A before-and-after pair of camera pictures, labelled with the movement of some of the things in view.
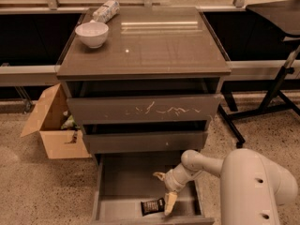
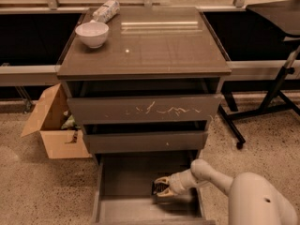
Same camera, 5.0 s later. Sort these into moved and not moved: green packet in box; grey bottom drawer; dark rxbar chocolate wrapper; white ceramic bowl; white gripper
Moved: white gripper; dark rxbar chocolate wrapper
Not moved: green packet in box; grey bottom drawer; white ceramic bowl
